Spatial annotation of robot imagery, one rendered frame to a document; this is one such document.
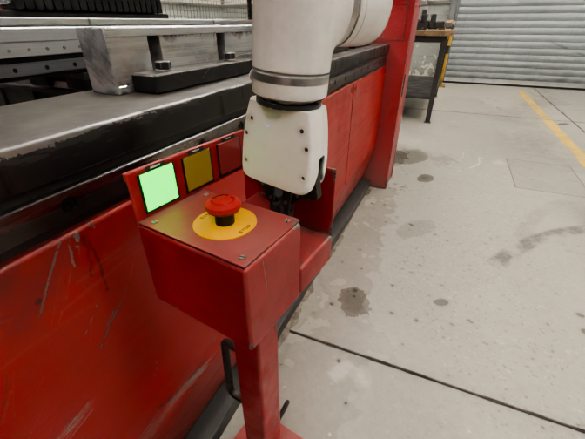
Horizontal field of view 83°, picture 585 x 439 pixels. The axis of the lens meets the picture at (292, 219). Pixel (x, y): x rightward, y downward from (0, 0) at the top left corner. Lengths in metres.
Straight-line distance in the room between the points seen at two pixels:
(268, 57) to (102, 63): 0.35
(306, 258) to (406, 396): 0.81
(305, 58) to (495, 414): 1.12
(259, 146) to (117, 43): 0.32
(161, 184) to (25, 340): 0.22
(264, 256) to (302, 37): 0.21
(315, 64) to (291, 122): 0.06
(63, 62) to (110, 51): 0.28
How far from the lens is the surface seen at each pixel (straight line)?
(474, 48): 7.30
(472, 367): 1.34
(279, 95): 0.36
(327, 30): 0.36
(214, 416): 1.08
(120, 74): 0.64
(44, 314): 0.48
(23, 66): 0.86
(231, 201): 0.37
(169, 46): 0.73
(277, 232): 0.36
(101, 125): 0.46
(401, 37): 2.15
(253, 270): 0.33
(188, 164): 0.44
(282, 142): 0.38
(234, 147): 0.50
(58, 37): 0.90
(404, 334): 1.34
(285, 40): 0.35
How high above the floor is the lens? 0.98
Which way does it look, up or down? 31 degrees down
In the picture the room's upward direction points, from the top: straight up
